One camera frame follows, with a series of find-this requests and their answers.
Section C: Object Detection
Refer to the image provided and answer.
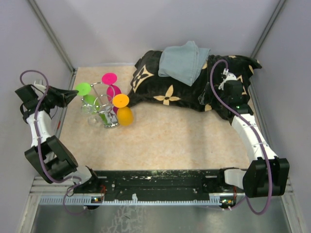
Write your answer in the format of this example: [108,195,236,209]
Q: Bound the chrome wire glass rack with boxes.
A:
[91,82,119,129]

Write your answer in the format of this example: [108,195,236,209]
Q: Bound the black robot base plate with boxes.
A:
[74,169,243,201]

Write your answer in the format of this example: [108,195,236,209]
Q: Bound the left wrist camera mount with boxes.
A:
[34,79,46,92]

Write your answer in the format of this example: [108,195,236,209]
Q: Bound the pink wine glass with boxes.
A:
[102,73,121,101]

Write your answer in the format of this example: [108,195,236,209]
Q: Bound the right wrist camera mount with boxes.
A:
[218,68,237,90]

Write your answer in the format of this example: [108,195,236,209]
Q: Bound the orange wine glass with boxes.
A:
[112,94,134,126]

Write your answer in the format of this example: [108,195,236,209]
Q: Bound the grey slotted cable duct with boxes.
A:
[39,194,234,206]

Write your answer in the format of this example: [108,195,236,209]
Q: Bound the light blue folded towel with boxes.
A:
[158,41,210,86]

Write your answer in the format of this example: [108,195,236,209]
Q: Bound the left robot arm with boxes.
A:
[15,84,101,193]

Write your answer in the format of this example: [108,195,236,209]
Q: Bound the clear wine glass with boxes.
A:
[81,104,102,126]

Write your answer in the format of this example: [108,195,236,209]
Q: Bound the green wine glass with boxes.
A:
[75,83,107,125]

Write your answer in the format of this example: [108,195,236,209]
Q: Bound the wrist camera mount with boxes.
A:
[218,68,237,90]
[34,79,46,92]

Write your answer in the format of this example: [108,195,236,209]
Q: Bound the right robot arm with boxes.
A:
[198,80,290,198]

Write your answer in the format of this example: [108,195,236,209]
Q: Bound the black patterned blanket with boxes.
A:
[128,50,262,111]

